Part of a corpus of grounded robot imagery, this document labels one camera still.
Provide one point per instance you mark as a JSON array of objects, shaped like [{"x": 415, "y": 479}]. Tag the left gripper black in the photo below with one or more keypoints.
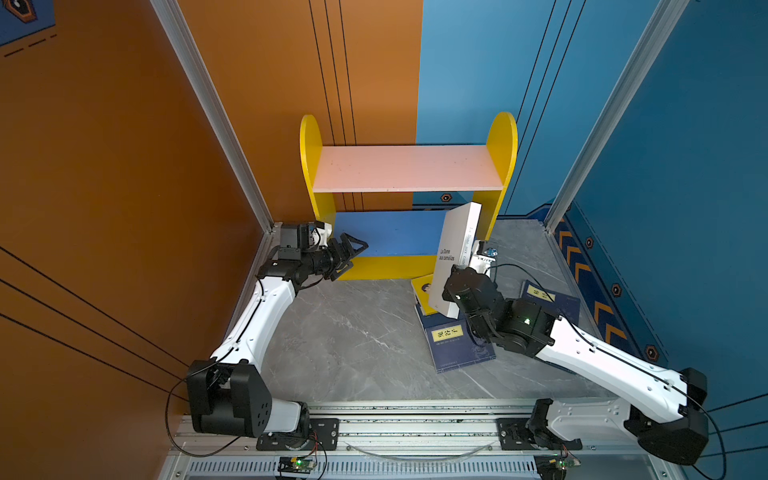
[{"x": 343, "y": 262}]

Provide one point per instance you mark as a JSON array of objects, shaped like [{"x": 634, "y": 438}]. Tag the yellow cartoon cover book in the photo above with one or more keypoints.
[{"x": 421, "y": 287}]

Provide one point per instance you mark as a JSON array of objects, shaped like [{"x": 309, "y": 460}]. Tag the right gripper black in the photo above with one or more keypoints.
[{"x": 447, "y": 291}]

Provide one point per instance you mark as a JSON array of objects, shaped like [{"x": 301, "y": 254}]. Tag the left green circuit board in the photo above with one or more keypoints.
[{"x": 296, "y": 466}]

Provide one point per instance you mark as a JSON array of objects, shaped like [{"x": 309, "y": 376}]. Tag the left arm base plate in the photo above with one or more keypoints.
[{"x": 320, "y": 433}]

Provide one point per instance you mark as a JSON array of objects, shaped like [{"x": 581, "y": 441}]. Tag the green circuit board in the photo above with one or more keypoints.
[
  {"x": 553, "y": 468},
  {"x": 296, "y": 466}
]

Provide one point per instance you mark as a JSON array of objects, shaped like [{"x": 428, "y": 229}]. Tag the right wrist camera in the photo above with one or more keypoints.
[{"x": 483, "y": 257}]

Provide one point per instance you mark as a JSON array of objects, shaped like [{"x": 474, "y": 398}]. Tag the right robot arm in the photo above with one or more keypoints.
[{"x": 658, "y": 408}]

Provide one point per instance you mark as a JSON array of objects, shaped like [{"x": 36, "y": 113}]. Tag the aluminium corner post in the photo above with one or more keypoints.
[
  {"x": 652, "y": 40},
  {"x": 175, "y": 26}
]

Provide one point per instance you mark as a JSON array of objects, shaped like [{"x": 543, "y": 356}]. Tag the navy book right rear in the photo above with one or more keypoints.
[{"x": 558, "y": 304}]

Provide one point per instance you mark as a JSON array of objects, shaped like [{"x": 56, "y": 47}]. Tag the white La Dame book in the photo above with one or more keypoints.
[{"x": 457, "y": 237}]

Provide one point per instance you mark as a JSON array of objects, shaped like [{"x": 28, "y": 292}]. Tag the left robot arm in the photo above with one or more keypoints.
[{"x": 227, "y": 394}]

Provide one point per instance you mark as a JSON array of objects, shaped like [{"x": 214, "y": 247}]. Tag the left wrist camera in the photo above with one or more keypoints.
[{"x": 320, "y": 233}]

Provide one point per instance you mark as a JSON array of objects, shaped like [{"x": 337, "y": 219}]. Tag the right aluminium corner post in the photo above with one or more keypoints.
[{"x": 652, "y": 40}]

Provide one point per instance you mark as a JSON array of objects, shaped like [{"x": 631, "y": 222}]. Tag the aluminium frame rail front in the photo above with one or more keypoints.
[{"x": 461, "y": 439}]

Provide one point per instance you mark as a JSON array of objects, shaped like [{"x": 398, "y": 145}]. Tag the navy book yellow label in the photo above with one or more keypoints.
[{"x": 452, "y": 344}]

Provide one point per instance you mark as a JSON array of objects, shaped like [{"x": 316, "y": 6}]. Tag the yellow pink blue bookshelf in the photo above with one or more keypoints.
[{"x": 404, "y": 244}]

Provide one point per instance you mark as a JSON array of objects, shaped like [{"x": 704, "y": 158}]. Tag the left aluminium corner post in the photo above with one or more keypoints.
[{"x": 175, "y": 26}]

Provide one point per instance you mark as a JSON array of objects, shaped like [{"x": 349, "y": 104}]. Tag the right green circuit board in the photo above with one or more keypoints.
[{"x": 553, "y": 468}]

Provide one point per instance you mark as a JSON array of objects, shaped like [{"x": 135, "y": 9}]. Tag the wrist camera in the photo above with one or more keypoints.
[
  {"x": 320, "y": 233},
  {"x": 483, "y": 257}
]

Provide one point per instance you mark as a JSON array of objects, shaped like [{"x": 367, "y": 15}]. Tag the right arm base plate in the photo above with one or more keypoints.
[{"x": 515, "y": 434}]

